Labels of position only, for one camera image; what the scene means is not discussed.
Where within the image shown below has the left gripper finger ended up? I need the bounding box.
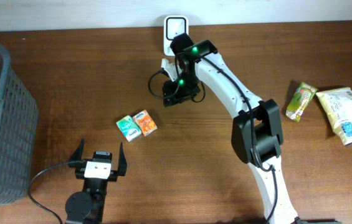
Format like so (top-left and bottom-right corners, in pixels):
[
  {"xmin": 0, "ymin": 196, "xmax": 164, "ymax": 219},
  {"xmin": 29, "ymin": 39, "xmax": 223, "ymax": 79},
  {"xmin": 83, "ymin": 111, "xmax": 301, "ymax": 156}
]
[
  {"xmin": 68, "ymin": 139, "xmax": 85, "ymax": 168},
  {"xmin": 117, "ymin": 142, "xmax": 128, "ymax": 176}
]

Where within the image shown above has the green Kleenex tissue pack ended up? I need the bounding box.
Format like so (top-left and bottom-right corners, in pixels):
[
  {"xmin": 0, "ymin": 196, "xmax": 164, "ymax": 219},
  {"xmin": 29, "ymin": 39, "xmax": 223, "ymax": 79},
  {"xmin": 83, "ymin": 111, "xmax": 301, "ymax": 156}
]
[{"xmin": 116, "ymin": 115, "xmax": 142, "ymax": 142}]

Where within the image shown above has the orange Kleenex tissue pack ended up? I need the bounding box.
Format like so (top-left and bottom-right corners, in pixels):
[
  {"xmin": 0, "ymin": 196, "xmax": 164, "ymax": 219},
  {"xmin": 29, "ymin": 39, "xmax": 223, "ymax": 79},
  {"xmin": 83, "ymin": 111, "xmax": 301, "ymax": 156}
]
[{"xmin": 132, "ymin": 110, "xmax": 158, "ymax": 136}]

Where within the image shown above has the green tea drink carton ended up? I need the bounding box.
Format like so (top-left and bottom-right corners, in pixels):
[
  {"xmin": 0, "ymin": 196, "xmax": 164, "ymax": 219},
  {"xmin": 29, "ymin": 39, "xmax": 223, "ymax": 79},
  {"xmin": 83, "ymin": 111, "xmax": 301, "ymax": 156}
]
[{"xmin": 285, "ymin": 82, "xmax": 318, "ymax": 121}]

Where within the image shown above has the yellow white snack bag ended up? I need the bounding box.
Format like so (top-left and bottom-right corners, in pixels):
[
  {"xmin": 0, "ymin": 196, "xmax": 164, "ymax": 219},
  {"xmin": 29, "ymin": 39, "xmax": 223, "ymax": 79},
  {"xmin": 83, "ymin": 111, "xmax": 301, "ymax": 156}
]
[{"xmin": 316, "ymin": 87, "xmax": 352, "ymax": 146}]

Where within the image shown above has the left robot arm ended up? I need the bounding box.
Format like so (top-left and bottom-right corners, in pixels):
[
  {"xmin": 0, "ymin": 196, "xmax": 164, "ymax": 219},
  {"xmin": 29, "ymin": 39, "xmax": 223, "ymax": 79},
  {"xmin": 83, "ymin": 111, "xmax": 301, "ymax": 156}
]
[{"xmin": 65, "ymin": 140, "xmax": 127, "ymax": 223}]

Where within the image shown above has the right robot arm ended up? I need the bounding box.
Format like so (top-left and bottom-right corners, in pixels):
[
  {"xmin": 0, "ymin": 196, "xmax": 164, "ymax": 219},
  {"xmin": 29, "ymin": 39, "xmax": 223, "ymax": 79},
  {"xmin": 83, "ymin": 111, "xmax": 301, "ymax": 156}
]
[{"xmin": 161, "ymin": 33, "xmax": 300, "ymax": 224}]

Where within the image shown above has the grey plastic mesh basket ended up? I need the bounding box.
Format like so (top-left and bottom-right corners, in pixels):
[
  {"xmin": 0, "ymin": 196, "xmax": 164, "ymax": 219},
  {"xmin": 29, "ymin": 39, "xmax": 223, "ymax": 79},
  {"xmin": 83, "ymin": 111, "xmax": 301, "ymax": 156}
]
[{"xmin": 0, "ymin": 44, "xmax": 39, "ymax": 205}]

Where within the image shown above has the left black camera cable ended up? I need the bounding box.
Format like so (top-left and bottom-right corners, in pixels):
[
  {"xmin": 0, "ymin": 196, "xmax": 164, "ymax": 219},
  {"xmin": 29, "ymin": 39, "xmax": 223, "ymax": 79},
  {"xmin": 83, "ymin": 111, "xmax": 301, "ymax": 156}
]
[{"xmin": 27, "ymin": 160, "xmax": 86, "ymax": 224}]

